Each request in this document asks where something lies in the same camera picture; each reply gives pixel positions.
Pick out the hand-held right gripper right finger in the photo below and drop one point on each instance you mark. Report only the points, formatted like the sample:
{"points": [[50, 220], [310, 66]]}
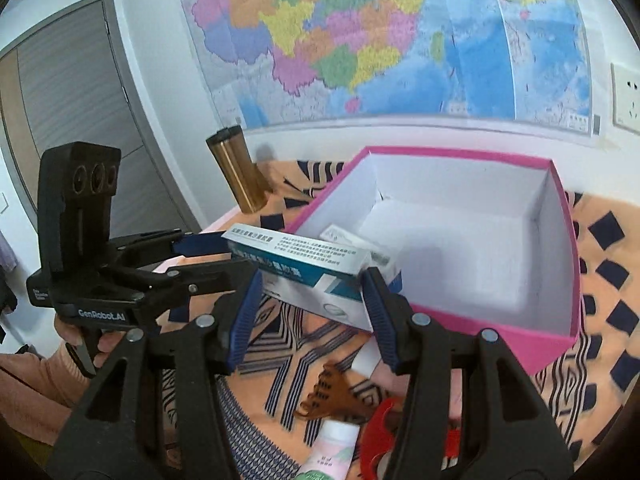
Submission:
{"points": [[380, 320]]}

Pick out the pink cardboard box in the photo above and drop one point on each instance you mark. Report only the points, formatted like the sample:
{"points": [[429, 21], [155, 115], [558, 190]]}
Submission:
{"points": [[500, 320]]}

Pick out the white wall socket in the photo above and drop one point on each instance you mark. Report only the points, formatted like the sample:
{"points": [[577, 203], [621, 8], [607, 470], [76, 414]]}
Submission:
{"points": [[627, 97]]}

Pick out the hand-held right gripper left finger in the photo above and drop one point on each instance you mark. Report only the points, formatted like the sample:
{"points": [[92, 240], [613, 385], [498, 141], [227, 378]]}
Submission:
{"points": [[243, 325]]}

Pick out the orange patterned blanket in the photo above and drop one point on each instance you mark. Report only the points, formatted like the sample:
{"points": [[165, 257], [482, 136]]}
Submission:
{"points": [[600, 385]]}

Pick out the gold thermos bottle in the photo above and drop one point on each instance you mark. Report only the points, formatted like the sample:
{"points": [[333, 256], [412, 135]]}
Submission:
{"points": [[240, 170]]}

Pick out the colourful wall map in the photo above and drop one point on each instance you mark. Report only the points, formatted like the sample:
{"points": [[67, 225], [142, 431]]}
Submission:
{"points": [[380, 35]]}

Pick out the grey door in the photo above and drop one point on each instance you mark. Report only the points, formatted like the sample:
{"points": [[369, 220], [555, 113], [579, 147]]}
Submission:
{"points": [[75, 90]]}

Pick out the dark cloth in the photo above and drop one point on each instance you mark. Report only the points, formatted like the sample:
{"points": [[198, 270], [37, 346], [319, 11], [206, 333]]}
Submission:
{"points": [[6, 280]]}

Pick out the person's left forearm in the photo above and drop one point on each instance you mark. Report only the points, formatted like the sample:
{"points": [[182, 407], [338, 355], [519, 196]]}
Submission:
{"points": [[35, 390]]}

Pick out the brown wooden comb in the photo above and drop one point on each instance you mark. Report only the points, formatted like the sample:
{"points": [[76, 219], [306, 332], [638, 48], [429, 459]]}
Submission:
{"points": [[332, 392]]}

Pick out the person's left hand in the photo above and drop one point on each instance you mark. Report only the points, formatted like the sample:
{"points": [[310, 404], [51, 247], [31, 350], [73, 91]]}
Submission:
{"points": [[107, 344]]}

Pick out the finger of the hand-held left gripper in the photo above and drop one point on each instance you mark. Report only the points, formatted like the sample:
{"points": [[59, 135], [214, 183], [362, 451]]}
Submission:
{"points": [[200, 243], [210, 277]]}

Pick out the blue white medicine box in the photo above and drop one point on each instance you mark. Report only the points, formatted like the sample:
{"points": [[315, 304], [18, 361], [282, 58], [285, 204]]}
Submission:
{"points": [[300, 265]]}

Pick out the pink cream tube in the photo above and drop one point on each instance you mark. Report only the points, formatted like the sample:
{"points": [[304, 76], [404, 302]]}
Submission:
{"points": [[332, 447]]}

